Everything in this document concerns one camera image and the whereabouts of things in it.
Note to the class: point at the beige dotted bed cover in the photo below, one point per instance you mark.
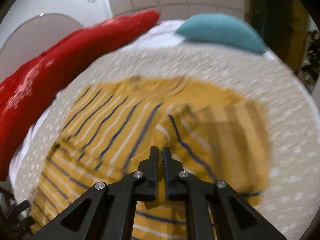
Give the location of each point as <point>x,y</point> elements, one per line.
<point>291,198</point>

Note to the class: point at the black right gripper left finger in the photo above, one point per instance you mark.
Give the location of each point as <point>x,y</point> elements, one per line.
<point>106,211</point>

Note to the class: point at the teal pillow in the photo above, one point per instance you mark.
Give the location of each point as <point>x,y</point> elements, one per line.
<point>222,29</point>

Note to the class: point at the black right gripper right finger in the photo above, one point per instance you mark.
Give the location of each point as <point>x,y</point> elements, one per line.
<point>213,210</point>

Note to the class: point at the white bed headboard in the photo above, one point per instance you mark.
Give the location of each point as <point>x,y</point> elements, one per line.
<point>33,37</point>

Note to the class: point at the brown wooden door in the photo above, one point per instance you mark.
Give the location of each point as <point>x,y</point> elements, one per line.
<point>283,25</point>

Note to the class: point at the red patterned quilt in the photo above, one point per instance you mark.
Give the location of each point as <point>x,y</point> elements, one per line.
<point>27,93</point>

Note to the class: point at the yellow striped knit sweater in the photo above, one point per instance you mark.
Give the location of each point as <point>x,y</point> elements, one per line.
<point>215,133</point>

